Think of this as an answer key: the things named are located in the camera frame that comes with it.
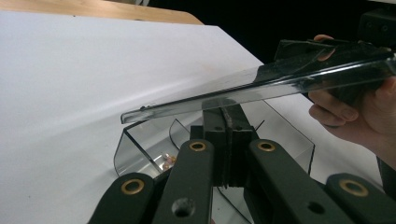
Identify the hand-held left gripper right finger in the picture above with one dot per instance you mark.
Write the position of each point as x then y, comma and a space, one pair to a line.
241, 137

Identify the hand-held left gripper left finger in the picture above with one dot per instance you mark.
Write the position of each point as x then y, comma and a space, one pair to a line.
218, 137

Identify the clear plastic compartment box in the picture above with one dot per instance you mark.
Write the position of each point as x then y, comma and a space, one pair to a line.
140, 146

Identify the white board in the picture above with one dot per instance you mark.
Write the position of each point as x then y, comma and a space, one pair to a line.
77, 93

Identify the wooden table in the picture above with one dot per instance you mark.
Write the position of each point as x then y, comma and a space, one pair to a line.
93, 9

